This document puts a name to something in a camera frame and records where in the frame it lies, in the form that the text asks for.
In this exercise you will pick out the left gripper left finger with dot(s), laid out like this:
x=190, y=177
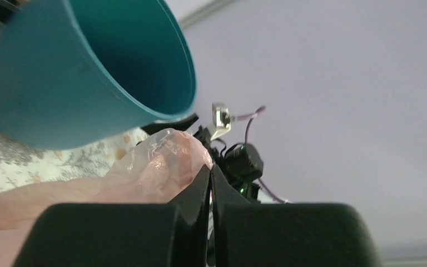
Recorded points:
x=171, y=234

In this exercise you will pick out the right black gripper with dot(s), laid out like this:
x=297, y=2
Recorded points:
x=180, y=124

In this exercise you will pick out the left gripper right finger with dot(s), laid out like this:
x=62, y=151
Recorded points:
x=298, y=234

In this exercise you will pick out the pink plastic trash bag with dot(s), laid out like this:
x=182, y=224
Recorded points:
x=155, y=170

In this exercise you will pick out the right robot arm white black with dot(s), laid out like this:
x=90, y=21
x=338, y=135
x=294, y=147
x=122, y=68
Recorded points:
x=241, y=164

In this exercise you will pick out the teal plastic trash bin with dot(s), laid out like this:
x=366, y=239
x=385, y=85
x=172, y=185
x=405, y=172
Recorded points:
x=75, y=72

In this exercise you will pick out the floral patterned table mat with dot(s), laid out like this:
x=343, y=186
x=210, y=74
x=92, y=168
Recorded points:
x=21, y=165

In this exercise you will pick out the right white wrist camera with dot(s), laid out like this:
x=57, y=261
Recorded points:
x=221, y=121

